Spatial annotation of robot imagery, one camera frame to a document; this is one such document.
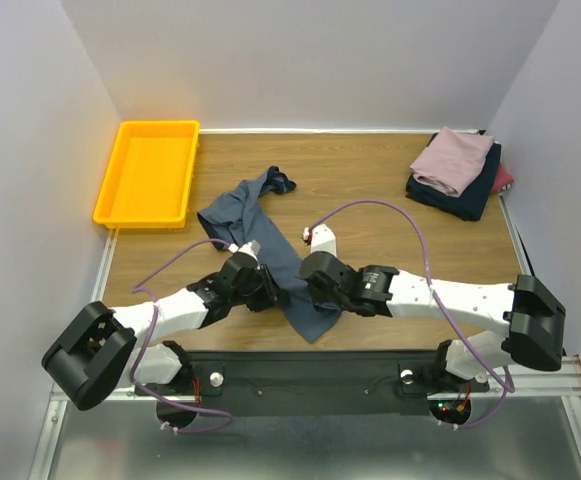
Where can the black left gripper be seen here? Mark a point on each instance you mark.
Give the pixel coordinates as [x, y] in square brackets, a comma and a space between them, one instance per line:
[269, 290]

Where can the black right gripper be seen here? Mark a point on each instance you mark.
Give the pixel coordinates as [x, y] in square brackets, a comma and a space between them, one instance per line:
[327, 288]

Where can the blue-grey tank top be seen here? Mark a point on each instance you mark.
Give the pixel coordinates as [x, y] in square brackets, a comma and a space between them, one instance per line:
[236, 217]

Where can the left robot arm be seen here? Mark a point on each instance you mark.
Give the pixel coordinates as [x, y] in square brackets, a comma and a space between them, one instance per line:
[94, 355]

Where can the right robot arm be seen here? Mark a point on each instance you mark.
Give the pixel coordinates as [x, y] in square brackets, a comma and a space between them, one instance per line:
[521, 323]

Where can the pink folded tank top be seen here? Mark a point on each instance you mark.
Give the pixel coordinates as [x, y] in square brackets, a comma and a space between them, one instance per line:
[451, 161]

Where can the maroon folded tank top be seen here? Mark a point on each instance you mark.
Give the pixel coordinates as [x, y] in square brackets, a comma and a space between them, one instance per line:
[503, 180]

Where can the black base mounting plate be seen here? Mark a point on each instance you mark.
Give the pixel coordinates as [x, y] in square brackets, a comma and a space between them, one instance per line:
[310, 383]

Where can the yellow plastic tray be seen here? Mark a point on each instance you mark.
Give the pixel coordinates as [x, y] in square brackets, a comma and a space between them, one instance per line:
[147, 182]

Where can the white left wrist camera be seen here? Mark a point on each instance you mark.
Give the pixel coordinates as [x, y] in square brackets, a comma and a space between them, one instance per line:
[250, 248]

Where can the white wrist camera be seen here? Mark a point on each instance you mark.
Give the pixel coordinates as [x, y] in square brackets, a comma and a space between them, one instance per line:
[250, 248]
[320, 238]

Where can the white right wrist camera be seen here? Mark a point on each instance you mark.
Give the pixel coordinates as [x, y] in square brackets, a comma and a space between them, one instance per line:
[320, 238]

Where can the aluminium frame rail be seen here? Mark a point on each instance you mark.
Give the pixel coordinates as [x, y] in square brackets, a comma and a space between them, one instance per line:
[566, 382]

